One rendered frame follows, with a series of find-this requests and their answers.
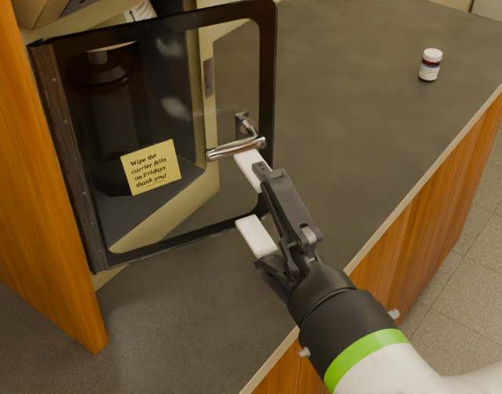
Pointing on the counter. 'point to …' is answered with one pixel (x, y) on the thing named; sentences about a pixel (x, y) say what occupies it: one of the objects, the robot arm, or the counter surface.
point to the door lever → (238, 143)
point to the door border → (54, 83)
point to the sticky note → (151, 166)
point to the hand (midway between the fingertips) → (251, 197)
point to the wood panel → (31, 195)
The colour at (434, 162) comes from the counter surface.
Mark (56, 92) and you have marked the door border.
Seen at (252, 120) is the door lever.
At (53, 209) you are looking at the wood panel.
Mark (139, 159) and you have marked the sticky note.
